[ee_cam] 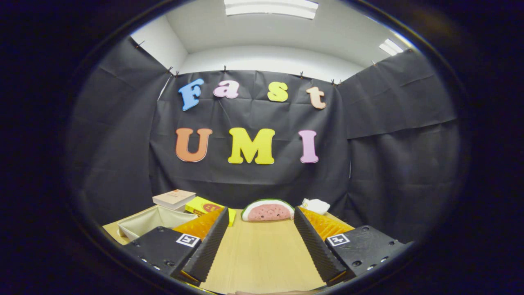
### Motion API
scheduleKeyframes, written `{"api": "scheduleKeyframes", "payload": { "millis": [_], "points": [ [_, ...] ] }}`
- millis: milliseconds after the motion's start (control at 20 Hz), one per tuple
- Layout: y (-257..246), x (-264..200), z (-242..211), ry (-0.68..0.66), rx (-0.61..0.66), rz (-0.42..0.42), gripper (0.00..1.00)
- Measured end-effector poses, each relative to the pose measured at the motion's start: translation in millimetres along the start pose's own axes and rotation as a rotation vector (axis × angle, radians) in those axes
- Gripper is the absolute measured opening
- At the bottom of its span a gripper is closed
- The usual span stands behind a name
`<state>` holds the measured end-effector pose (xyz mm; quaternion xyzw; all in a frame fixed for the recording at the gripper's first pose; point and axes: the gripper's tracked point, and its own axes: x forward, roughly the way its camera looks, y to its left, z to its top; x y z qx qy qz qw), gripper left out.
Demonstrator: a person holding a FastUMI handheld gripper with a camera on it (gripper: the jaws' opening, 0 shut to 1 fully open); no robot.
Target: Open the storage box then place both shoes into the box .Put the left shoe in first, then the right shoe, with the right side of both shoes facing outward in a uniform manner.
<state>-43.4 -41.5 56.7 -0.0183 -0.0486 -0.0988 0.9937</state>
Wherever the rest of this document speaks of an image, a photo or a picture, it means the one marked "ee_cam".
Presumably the cream fabric storage box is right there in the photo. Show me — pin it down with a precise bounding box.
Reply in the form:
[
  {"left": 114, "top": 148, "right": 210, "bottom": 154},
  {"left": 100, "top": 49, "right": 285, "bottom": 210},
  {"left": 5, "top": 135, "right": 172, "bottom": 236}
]
[{"left": 117, "top": 204, "right": 199, "bottom": 241}]

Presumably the ceiling light panel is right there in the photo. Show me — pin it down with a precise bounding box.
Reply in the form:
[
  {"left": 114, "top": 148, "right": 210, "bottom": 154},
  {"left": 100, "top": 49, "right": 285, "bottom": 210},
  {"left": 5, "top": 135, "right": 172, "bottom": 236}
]
[
  {"left": 224, "top": 0, "right": 319, "bottom": 20},
  {"left": 378, "top": 38, "right": 404, "bottom": 57}
]

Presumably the beige book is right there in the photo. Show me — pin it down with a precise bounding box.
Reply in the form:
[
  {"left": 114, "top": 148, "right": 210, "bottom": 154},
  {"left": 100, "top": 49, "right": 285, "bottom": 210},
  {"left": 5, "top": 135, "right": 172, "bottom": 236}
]
[{"left": 152, "top": 189, "right": 197, "bottom": 211}]

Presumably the watermelon plush toy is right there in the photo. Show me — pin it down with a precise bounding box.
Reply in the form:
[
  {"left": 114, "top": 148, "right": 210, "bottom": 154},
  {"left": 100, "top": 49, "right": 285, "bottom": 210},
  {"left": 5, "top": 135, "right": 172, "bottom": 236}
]
[{"left": 240, "top": 199, "right": 295, "bottom": 222}]

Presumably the black backdrop cloth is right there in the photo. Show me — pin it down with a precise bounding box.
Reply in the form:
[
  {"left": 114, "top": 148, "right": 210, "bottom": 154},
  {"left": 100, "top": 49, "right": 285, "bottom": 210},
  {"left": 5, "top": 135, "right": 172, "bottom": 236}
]
[{"left": 68, "top": 37, "right": 461, "bottom": 246}]

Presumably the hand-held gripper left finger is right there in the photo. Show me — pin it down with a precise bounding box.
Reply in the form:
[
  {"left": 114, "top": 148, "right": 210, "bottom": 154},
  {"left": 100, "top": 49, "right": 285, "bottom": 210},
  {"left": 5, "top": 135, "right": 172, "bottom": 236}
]
[{"left": 122, "top": 206, "right": 230, "bottom": 286}]

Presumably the white plush toy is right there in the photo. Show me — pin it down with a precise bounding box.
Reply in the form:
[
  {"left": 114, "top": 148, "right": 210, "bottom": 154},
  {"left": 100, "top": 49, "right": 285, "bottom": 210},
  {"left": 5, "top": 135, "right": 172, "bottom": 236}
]
[{"left": 300, "top": 198, "right": 331, "bottom": 216}]

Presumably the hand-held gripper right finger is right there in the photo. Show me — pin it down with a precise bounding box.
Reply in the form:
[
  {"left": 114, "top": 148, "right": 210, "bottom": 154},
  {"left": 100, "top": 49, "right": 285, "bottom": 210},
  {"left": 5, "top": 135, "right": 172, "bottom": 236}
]
[{"left": 294, "top": 206, "right": 412, "bottom": 287}]

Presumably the yellow book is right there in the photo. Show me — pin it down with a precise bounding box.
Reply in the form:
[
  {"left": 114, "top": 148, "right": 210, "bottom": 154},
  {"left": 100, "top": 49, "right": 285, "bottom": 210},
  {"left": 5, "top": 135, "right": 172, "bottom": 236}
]
[{"left": 184, "top": 196, "right": 237, "bottom": 227}]

